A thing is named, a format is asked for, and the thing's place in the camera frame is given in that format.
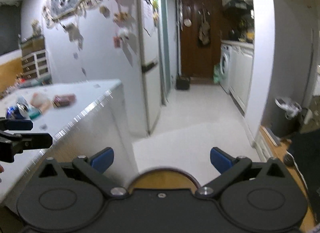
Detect grey bin with white liner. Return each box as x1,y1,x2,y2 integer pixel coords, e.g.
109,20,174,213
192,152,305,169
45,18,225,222
274,96,303,137

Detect black range hood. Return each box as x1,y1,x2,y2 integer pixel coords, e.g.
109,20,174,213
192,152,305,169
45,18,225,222
222,0,253,11

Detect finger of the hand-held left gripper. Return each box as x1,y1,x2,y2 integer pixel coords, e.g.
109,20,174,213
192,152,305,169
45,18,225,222
0,116,34,131
0,130,53,154

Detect wall mounted toy camera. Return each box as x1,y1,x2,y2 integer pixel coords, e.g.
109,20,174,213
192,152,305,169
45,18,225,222
62,21,78,33

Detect white washing machine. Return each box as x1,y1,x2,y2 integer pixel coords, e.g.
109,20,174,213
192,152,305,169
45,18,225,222
219,43,233,94

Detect white kitchen base cabinets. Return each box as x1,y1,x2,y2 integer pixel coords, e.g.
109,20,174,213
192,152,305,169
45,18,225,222
229,44,254,116

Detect hanging apron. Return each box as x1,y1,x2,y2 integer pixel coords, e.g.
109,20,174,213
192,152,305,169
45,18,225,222
197,8,212,47

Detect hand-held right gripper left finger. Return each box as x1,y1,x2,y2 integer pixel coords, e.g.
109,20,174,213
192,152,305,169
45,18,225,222
37,147,130,200

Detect white plastic bag orange print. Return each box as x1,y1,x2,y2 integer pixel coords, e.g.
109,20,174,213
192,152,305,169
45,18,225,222
30,93,54,113

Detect grey block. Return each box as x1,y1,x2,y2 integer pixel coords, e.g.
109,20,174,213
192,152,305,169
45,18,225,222
265,127,282,146

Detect wooden top sideboard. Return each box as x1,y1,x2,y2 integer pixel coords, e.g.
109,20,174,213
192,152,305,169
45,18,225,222
255,125,315,233

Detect white refrigerator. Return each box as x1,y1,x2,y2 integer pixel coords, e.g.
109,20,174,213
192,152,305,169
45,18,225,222
135,0,162,136

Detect teal wrapper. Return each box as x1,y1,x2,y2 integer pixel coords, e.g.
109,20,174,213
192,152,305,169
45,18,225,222
27,111,43,121

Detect spice bottle rack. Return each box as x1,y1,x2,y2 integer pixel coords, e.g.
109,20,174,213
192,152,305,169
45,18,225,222
237,18,253,29

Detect blue and white packet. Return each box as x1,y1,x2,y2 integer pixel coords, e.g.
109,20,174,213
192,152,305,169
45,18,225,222
6,96,30,120

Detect green bag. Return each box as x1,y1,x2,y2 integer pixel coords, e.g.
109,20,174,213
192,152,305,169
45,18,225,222
213,63,223,84

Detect dark wooden door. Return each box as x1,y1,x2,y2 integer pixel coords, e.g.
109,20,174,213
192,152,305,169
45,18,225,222
175,0,223,78

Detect yellow wastebasket with brown rim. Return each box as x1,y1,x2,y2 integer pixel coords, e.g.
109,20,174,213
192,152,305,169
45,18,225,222
127,167,202,191

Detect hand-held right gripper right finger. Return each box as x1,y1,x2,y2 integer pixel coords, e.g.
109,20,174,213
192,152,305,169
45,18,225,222
195,147,288,200

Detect white drawer cabinet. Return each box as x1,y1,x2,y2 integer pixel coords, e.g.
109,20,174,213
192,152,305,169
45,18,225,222
20,49,52,84

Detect glass tank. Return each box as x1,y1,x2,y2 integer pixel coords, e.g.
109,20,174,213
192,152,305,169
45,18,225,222
19,35,45,57

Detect red shiny box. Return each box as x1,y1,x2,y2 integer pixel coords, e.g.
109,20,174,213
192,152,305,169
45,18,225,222
53,93,76,108

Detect black bin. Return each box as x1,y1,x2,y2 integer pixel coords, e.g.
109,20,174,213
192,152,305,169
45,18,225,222
176,76,191,90

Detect dried flower bunch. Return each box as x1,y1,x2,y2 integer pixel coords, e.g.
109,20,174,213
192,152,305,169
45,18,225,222
31,20,42,36

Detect black printed cloth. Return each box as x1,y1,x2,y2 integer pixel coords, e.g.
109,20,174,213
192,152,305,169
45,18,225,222
286,129,320,226

